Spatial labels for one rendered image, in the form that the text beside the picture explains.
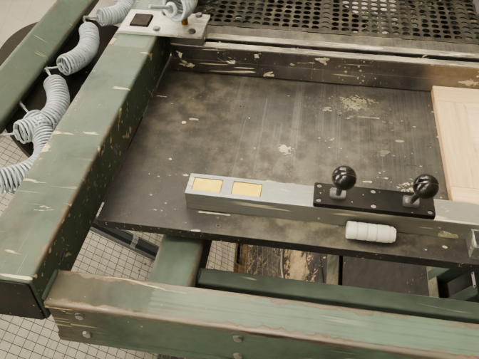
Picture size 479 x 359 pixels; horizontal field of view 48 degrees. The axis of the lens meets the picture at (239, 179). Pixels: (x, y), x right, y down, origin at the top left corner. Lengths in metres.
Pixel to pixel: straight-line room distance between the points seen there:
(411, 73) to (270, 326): 0.70
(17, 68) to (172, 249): 0.93
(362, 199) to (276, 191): 0.14
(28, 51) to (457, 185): 1.28
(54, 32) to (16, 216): 1.09
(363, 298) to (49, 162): 0.57
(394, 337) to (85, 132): 0.61
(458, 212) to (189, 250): 0.46
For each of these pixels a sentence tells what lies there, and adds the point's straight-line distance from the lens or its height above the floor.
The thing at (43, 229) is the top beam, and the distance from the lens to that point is 0.84.
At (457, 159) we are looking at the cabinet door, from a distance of 1.09.
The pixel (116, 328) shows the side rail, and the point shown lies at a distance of 0.83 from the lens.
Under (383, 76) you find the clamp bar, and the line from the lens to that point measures 1.25.
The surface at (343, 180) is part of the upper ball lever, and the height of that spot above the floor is 1.55.
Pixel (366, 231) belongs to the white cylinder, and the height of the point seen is 1.44.
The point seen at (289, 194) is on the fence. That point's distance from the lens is 0.92.
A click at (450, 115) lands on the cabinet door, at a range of 1.19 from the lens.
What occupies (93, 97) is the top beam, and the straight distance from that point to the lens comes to 1.07.
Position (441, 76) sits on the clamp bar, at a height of 1.30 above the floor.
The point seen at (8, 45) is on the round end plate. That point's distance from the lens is 1.87.
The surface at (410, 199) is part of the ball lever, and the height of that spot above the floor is 1.41.
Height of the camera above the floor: 1.89
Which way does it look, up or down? 16 degrees down
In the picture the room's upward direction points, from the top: 61 degrees counter-clockwise
